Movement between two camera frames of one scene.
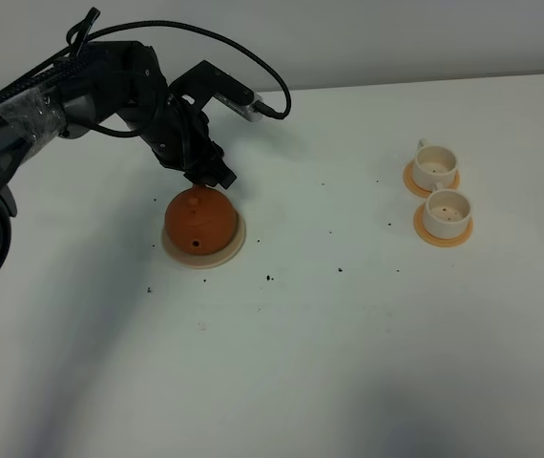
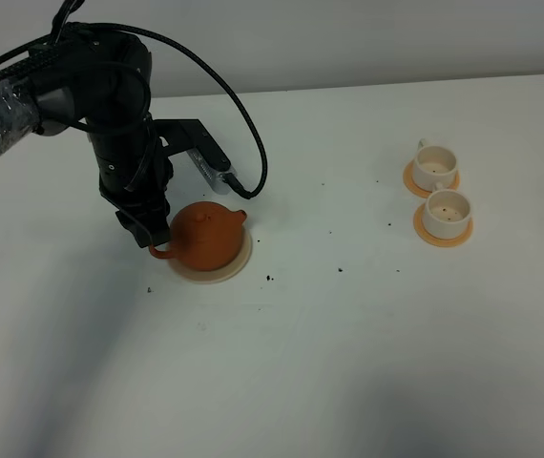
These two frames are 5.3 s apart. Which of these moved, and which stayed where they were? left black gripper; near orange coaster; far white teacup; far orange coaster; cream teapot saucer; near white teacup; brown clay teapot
Moved: brown clay teapot; left black gripper; cream teapot saucer
Stayed: near orange coaster; near white teacup; far orange coaster; far white teacup
